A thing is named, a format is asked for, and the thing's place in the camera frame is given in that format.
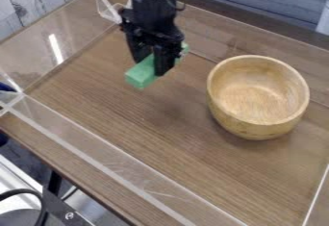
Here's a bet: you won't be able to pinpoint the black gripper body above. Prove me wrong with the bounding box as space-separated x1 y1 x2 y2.
118 0 183 46

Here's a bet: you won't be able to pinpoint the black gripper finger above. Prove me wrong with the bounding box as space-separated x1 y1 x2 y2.
152 45 180 76
125 33 150 63

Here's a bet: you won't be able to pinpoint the green rectangular block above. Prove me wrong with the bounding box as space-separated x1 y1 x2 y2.
124 42 188 88

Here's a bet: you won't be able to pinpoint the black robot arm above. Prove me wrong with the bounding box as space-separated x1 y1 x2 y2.
117 0 184 76

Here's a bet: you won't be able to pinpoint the brown wooden bowl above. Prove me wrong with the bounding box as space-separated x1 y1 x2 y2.
207 55 310 140

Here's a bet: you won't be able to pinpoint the blue object at left edge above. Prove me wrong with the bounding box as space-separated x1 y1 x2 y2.
0 81 17 147

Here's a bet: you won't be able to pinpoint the black table leg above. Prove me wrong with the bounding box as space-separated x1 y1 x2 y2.
47 171 62 196

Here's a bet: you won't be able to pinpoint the clear acrylic enclosure wall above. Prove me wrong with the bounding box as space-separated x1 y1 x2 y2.
0 0 329 226

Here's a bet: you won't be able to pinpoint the black cable bottom left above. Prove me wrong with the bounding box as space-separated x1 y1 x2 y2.
0 188 49 226

